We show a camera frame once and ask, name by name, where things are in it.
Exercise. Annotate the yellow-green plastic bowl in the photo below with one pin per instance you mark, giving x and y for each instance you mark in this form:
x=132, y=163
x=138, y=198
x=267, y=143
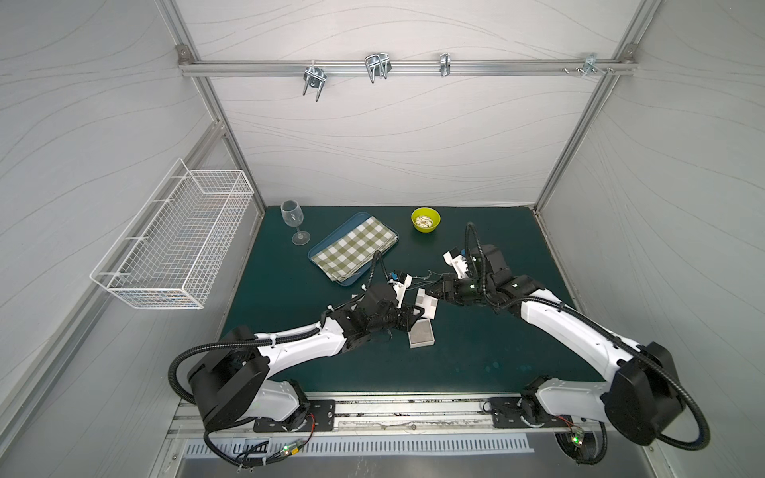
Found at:
x=430, y=212

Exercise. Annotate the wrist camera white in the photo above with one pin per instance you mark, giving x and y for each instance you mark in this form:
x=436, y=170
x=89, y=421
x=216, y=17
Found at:
x=456, y=259
x=400, y=283

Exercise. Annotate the white striped item in bowl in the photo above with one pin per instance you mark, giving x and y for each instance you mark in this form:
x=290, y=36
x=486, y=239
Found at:
x=423, y=222

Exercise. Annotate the white slotted cable duct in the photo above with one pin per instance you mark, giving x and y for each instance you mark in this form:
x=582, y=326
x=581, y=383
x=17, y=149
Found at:
x=370, y=445

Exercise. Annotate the green checked cloth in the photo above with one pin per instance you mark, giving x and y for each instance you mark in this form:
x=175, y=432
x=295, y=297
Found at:
x=355, y=248

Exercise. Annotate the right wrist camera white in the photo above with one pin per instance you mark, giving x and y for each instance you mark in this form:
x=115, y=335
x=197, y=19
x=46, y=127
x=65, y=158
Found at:
x=456, y=259

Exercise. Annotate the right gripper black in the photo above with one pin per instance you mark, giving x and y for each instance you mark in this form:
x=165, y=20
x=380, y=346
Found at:
x=450, y=287

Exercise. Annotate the metal clamp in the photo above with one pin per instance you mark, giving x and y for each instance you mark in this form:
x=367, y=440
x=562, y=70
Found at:
x=378, y=65
x=590, y=67
x=314, y=79
x=444, y=65

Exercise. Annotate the white wire basket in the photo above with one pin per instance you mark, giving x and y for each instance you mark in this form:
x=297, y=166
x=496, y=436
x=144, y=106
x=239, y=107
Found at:
x=169, y=255

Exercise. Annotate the blue rectangular tray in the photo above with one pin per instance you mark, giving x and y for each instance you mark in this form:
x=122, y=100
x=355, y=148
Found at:
x=334, y=239

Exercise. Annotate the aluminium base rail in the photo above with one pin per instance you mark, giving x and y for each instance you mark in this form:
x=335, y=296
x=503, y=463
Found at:
x=380, y=414

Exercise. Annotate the clear wine glass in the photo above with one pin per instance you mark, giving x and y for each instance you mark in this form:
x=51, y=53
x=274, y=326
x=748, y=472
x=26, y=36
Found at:
x=293, y=216

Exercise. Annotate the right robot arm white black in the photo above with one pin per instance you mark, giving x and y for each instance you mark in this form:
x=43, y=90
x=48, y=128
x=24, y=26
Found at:
x=639, y=394

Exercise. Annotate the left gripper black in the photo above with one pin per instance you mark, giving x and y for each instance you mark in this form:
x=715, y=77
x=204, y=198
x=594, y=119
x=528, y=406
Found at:
x=397, y=311

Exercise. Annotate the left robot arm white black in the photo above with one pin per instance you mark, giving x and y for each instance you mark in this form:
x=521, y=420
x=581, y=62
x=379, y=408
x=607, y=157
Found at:
x=229, y=381

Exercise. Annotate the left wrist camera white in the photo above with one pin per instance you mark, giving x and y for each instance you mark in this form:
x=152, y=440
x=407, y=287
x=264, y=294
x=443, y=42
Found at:
x=400, y=283

